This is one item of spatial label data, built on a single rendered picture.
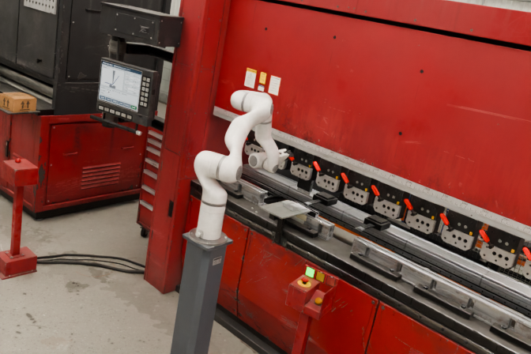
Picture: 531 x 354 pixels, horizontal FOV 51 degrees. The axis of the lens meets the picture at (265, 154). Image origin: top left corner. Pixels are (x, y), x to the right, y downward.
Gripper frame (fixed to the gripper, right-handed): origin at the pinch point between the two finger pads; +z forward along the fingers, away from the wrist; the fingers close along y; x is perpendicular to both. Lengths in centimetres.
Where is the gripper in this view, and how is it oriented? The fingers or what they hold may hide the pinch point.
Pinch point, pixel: (289, 156)
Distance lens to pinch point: 331.1
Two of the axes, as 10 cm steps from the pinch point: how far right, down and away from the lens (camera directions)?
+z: 6.7, -0.8, 7.4
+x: 4.8, 8.1, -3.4
